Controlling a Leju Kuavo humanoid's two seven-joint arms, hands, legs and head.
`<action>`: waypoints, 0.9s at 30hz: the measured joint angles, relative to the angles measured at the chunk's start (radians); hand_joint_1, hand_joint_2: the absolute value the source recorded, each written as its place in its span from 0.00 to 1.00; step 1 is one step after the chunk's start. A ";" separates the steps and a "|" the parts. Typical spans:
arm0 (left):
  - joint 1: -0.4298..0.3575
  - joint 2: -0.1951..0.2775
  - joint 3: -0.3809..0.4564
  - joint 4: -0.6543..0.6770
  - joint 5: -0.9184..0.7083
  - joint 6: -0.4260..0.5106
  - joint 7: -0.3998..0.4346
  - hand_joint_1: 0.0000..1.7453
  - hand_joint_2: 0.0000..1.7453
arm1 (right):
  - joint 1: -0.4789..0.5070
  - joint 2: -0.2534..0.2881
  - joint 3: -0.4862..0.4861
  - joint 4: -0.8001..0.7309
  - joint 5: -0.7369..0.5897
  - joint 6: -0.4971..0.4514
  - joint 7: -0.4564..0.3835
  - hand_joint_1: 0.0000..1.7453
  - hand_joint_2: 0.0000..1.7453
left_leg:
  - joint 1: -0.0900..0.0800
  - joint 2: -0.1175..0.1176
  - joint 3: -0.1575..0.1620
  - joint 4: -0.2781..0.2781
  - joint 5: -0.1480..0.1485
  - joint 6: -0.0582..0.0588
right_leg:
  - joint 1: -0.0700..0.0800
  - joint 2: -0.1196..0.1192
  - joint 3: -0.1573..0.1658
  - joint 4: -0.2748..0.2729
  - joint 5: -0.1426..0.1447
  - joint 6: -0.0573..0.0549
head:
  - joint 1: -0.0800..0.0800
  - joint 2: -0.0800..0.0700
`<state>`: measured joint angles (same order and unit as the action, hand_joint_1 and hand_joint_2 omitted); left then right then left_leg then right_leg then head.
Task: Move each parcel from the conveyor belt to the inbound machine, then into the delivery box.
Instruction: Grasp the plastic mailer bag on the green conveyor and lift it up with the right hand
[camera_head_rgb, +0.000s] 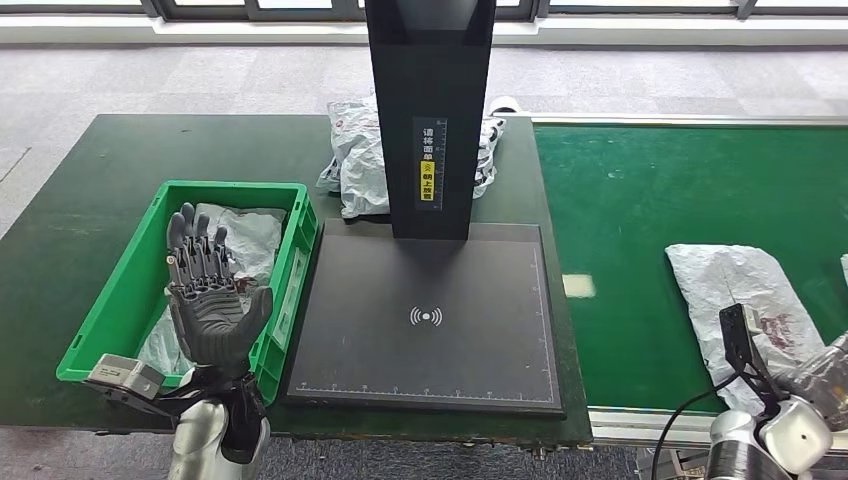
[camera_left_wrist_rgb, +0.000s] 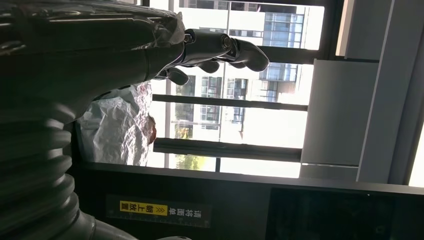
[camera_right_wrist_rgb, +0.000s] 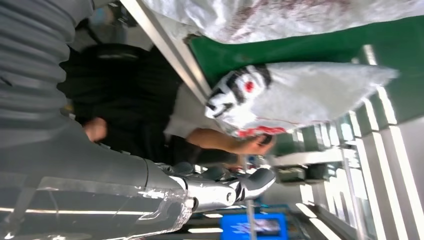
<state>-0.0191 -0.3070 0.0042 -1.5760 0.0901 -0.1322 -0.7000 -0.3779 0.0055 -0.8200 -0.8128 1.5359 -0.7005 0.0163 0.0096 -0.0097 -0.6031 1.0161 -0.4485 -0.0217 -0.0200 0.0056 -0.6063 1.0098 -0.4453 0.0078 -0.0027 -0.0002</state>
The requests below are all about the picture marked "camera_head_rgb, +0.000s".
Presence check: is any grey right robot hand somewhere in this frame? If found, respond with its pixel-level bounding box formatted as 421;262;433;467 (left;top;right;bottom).
775;331;848;432

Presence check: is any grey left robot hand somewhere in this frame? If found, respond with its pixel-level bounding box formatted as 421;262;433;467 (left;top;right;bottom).
164;201;275;376

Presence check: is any grey parcel bag red print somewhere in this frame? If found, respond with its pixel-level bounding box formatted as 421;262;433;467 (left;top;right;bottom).
664;243;829;415
135;201;289;379

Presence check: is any metal conveyor support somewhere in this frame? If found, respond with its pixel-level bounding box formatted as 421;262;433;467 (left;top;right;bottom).
635;447;713;480

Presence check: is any crumpled grey parcel bag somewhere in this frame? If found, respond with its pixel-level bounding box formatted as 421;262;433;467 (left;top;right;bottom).
316;97;392;220

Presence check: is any green conveyor belt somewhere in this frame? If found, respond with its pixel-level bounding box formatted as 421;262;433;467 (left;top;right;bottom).
533;124;848;415

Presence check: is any black white patterned parcel bag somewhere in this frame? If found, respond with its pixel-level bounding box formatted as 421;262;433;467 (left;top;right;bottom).
473;115;508;200

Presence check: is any green plastic crate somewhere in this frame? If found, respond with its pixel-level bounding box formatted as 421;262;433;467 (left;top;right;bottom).
54;180;319;407

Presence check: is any dark green table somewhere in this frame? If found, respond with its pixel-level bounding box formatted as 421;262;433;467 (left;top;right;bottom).
0;113;593;446

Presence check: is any black scanner platform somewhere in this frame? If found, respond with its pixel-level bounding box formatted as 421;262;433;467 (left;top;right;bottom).
284;219;566;419

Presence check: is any black yellow column label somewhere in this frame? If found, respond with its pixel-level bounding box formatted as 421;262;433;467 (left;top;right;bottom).
411;117;449;212

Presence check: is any black scanner column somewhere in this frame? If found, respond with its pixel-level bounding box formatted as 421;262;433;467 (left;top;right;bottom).
364;0;497;241

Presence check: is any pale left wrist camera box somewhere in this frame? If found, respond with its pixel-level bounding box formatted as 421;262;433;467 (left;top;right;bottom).
86;352;166;402

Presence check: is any speckled right wrist camera box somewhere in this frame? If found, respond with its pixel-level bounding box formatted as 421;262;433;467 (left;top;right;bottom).
718;302;773;382

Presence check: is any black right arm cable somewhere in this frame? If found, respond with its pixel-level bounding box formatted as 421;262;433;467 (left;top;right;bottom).
651;372;740;480

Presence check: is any aluminium conveyor frame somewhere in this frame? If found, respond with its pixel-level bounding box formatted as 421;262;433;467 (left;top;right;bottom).
526;113;848;452

